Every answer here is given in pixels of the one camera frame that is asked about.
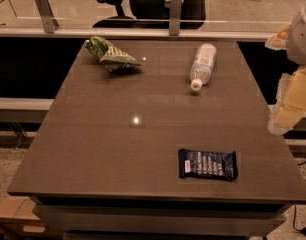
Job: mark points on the dark blue snack bar wrapper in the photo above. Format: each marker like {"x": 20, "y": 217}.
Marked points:
{"x": 207, "y": 165}

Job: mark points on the clear plastic water bottle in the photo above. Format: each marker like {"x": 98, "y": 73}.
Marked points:
{"x": 201, "y": 69}

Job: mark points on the green jalapeno chip bag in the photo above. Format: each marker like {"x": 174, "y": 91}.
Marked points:
{"x": 109, "y": 56}

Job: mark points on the cardboard box under table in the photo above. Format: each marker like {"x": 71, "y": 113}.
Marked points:
{"x": 18, "y": 222}

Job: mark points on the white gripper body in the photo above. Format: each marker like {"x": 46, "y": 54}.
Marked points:
{"x": 301, "y": 40}

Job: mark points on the middle metal bracket post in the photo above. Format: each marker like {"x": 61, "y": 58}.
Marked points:
{"x": 174, "y": 17}

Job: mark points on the metal bracket post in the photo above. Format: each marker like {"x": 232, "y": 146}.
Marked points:
{"x": 49, "y": 22}
{"x": 174, "y": 17}

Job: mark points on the black office chair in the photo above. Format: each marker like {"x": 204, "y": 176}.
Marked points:
{"x": 154, "y": 14}

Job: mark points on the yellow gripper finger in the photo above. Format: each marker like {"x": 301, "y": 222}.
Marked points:
{"x": 290, "y": 105}
{"x": 279, "y": 40}

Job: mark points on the left metal bracket post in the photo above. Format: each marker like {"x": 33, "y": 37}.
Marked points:
{"x": 49, "y": 22}

